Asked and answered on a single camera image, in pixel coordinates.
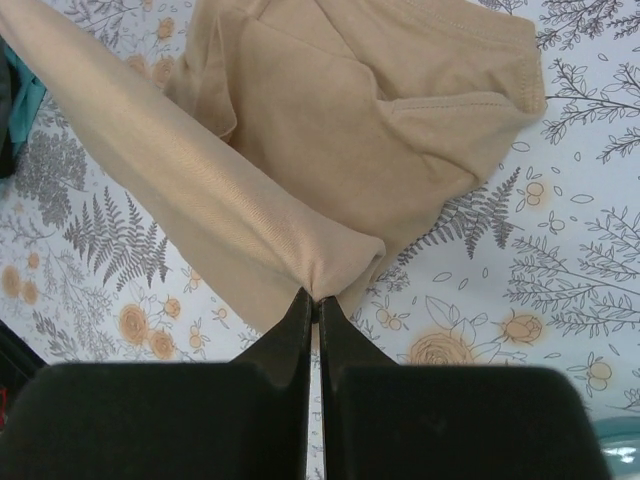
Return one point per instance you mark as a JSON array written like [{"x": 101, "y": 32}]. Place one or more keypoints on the teal plastic basket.
[{"x": 617, "y": 431}]

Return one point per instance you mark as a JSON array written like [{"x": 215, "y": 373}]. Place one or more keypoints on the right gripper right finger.
[{"x": 383, "y": 420}]

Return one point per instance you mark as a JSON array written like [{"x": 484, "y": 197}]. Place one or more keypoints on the dark grey folded t shirt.
[{"x": 9, "y": 87}]

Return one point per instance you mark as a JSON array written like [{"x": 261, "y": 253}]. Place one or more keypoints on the tan t shirt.
[{"x": 297, "y": 145}]

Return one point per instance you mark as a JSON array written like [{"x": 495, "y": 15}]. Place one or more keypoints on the teal folded t shirt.
[{"x": 27, "y": 93}]

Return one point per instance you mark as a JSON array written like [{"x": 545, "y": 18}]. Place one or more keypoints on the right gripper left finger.
[{"x": 243, "y": 419}]

